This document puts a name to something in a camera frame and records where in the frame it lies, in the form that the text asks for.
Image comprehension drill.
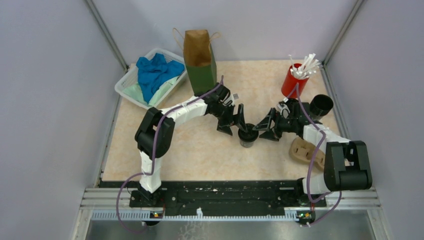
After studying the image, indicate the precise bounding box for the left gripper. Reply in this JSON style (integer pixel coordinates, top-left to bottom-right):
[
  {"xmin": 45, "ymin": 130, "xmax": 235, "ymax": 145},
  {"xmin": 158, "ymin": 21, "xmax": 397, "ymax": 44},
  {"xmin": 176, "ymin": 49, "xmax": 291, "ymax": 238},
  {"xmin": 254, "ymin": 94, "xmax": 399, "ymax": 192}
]
[{"xmin": 211, "ymin": 102, "xmax": 247, "ymax": 136}]

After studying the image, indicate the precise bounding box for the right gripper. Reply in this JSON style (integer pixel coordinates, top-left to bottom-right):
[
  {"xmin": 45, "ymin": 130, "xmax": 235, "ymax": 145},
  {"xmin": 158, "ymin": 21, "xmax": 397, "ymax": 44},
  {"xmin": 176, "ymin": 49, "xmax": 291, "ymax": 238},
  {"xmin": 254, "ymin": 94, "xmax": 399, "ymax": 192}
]
[{"xmin": 253, "ymin": 108, "xmax": 298, "ymax": 142}]

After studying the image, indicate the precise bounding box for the black coffee cup lid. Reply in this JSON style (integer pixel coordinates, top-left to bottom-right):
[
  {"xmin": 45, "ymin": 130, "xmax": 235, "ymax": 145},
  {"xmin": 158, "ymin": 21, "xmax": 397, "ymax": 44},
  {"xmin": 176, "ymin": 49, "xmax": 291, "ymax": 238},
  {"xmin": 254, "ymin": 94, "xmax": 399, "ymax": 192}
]
[{"xmin": 237, "ymin": 123, "xmax": 259, "ymax": 142}]

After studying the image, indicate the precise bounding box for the black coffee cup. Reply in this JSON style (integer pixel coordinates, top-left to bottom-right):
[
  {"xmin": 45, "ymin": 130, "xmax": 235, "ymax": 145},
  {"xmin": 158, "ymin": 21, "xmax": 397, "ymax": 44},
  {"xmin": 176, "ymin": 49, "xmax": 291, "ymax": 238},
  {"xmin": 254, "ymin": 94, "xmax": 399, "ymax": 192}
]
[
  {"xmin": 237, "ymin": 128, "xmax": 259, "ymax": 148},
  {"xmin": 309, "ymin": 94, "xmax": 334, "ymax": 121}
]

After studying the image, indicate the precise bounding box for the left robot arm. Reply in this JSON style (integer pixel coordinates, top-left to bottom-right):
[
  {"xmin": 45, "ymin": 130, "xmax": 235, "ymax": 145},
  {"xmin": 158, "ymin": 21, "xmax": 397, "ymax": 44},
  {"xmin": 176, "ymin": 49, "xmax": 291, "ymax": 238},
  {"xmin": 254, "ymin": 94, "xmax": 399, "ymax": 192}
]
[{"xmin": 134, "ymin": 83, "xmax": 248, "ymax": 207}]

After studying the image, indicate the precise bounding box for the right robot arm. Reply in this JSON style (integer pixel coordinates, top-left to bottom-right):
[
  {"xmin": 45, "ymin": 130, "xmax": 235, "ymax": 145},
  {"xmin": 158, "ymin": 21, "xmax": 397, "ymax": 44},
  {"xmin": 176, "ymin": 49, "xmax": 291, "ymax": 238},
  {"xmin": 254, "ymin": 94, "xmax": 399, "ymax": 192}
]
[{"xmin": 253, "ymin": 98, "xmax": 373, "ymax": 206}]

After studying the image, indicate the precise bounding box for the red cylindrical straw holder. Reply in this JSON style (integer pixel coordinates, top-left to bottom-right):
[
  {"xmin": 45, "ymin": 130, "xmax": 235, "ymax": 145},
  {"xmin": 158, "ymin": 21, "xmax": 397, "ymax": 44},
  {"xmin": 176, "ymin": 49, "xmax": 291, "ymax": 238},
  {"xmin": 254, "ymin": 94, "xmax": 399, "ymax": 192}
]
[{"xmin": 281, "ymin": 66, "xmax": 309, "ymax": 99}]

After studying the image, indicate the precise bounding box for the green brown paper bag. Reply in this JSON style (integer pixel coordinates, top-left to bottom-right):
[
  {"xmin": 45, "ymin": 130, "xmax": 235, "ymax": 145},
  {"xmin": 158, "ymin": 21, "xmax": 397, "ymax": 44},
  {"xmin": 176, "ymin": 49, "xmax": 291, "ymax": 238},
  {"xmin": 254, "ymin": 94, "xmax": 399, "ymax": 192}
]
[{"xmin": 172, "ymin": 28, "xmax": 221, "ymax": 97}]

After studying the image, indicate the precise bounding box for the white plastic basket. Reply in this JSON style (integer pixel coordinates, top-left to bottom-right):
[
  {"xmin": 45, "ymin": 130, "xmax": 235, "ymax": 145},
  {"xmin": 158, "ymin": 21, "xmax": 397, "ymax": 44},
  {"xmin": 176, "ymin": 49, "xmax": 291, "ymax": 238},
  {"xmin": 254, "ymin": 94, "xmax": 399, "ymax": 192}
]
[{"xmin": 114, "ymin": 48, "xmax": 188, "ymax": 109}]

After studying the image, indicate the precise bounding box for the blue cloth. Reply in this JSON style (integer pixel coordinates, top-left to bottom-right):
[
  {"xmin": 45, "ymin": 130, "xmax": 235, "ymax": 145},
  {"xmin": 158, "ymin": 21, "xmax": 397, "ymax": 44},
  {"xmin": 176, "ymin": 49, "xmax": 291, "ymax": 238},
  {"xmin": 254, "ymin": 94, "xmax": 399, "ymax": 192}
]
[{"xmin": 136, "ymin": 53, "xmax": 185, "ymax": 102}]

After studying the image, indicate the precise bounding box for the light green cloth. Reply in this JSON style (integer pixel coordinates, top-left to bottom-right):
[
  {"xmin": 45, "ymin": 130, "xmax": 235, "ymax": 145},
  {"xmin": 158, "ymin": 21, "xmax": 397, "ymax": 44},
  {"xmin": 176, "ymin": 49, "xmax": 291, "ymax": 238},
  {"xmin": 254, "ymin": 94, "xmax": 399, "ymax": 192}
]
[{"xmin": 123, "ymin": 76, "xmax": 179, "ymax": 106}]

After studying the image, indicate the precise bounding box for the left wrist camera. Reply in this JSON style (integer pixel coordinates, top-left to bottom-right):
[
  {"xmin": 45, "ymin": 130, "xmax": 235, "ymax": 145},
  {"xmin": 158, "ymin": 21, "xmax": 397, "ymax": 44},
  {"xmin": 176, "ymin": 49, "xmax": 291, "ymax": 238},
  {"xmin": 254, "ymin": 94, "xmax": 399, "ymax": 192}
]
[{"xmin": 222, "ymin": 93, "xmax": 239, "ymax": 106}]

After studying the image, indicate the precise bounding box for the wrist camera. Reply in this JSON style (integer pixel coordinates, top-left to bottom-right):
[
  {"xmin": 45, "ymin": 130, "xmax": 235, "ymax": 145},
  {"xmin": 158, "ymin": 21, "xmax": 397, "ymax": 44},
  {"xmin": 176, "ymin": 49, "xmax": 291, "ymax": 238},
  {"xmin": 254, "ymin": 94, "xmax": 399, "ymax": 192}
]
[
  {"xmin": 276, "ymin": 101, "xmax": 290, "ymax": 118},
  {"xmin": 222, "ymin": 93, "xmax": 239, "ymax": 106}
]

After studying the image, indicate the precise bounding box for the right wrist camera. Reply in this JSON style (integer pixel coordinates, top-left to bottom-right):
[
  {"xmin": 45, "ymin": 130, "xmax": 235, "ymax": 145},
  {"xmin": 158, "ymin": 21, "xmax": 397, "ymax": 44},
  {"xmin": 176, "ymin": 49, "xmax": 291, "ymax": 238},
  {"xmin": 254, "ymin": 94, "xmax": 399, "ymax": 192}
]
[{"xmin": 276, "ymin": 101, "xmax": 290, "ymax": 118}]

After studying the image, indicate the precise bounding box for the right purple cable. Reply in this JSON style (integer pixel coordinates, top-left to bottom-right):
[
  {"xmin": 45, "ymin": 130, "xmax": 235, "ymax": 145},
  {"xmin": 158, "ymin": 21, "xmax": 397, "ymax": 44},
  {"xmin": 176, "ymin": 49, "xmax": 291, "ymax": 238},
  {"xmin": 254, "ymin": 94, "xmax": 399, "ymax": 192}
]
[{"xmin": 286, "ymin": 83, "xmax": 343, "ymax": 229}]

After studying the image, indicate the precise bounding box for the purple cable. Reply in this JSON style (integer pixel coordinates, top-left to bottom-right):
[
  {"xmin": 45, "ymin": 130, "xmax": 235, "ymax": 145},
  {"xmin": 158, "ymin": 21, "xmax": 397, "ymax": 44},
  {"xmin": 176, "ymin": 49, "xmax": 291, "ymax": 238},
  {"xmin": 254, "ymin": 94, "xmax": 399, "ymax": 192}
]
[
  {"xmin": 286, "ymin": 83, "xmax": 343, "ymax": 229},
  {"xmin": 115, "ymin": 75, "xmax": 225, "ymax": 234}
]

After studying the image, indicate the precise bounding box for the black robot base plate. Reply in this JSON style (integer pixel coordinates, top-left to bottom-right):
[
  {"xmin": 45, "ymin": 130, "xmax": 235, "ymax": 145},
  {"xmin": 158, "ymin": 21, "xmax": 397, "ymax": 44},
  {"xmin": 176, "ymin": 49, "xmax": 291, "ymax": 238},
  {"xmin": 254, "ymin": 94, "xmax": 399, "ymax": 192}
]
[{"xmin": 129, "ymin": 180, "xmax": 311, "ymax": 217}]

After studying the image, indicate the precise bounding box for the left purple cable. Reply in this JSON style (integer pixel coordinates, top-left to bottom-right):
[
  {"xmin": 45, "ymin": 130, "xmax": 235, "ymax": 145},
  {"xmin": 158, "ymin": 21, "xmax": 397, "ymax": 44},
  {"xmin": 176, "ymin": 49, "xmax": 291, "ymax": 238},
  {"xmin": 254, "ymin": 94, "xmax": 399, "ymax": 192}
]
[{"xmin": 115, "ymin": 75, "xmax": 225, "ymax": 234}]

